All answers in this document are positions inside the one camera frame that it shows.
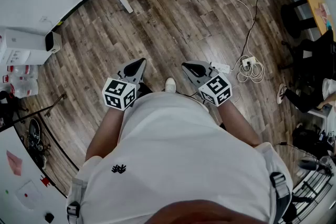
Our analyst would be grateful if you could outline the clear plastic sleeve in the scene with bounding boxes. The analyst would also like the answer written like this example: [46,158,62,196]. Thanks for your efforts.
[15,179,44,210]

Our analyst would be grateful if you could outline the white printed cardboard box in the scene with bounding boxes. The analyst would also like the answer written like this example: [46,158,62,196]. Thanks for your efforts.
[5,48,52,66]

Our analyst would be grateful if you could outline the grey harness strap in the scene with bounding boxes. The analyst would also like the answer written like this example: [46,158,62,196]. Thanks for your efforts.
[262,149,292,224]
[67,178,87,224]

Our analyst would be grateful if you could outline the round yellow table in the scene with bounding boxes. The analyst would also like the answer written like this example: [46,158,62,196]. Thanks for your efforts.
[302,0,336,42]

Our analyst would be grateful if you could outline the person's right forearm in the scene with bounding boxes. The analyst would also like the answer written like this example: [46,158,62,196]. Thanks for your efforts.
[216,98,262,147]

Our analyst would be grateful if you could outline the black equipment bag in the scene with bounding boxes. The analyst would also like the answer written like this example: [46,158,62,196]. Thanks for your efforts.
[292,124,336,158]

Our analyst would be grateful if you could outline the white side table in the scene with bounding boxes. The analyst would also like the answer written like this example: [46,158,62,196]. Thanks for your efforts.
[0,125,69,224]

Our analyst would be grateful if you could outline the pack of water bottles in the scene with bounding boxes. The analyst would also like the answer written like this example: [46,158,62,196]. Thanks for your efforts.
[2,64,40,99]

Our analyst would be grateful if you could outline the black office chair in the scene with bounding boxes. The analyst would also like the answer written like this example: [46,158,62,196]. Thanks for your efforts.
[281,30,336,82]

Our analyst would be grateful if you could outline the person's left forearm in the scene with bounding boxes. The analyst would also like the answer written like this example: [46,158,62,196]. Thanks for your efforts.
[85,106,125,162]

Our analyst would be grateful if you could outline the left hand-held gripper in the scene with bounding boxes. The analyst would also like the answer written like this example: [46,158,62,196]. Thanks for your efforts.
[102,58,147,111]

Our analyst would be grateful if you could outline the person's black trousers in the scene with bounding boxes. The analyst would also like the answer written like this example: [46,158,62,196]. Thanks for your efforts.
[136,82,153,99]

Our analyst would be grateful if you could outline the metal wire rack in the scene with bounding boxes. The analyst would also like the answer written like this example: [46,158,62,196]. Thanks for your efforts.
[279,169,334,224]

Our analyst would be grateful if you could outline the white power strip with cables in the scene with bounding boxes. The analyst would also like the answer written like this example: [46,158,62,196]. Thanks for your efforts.
[230,55,266,84]

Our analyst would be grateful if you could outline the black stool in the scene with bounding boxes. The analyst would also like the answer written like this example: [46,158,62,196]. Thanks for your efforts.
[280,0,317,39]

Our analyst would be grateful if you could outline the person's white t-shirt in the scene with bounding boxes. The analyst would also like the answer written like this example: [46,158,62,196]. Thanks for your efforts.
[67,91,293,224]

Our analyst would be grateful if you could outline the white space heater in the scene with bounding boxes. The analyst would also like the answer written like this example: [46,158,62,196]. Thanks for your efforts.
[45,30,63,54]

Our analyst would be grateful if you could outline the black tripod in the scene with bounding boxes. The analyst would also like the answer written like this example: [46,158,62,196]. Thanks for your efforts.
[0,90,68,129]

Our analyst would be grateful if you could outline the black round device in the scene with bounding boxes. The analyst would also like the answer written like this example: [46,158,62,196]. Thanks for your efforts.
[27,118,44,152]

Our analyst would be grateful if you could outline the white extension socket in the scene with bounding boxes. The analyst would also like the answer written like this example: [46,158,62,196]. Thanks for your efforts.
[241,56,257,67]

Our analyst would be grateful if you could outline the person's right white shoe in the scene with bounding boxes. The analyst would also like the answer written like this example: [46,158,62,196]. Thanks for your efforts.
[165,78,176,93]

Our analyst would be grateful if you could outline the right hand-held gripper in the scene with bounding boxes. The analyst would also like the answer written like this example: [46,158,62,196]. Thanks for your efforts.
[181,60,233,107]

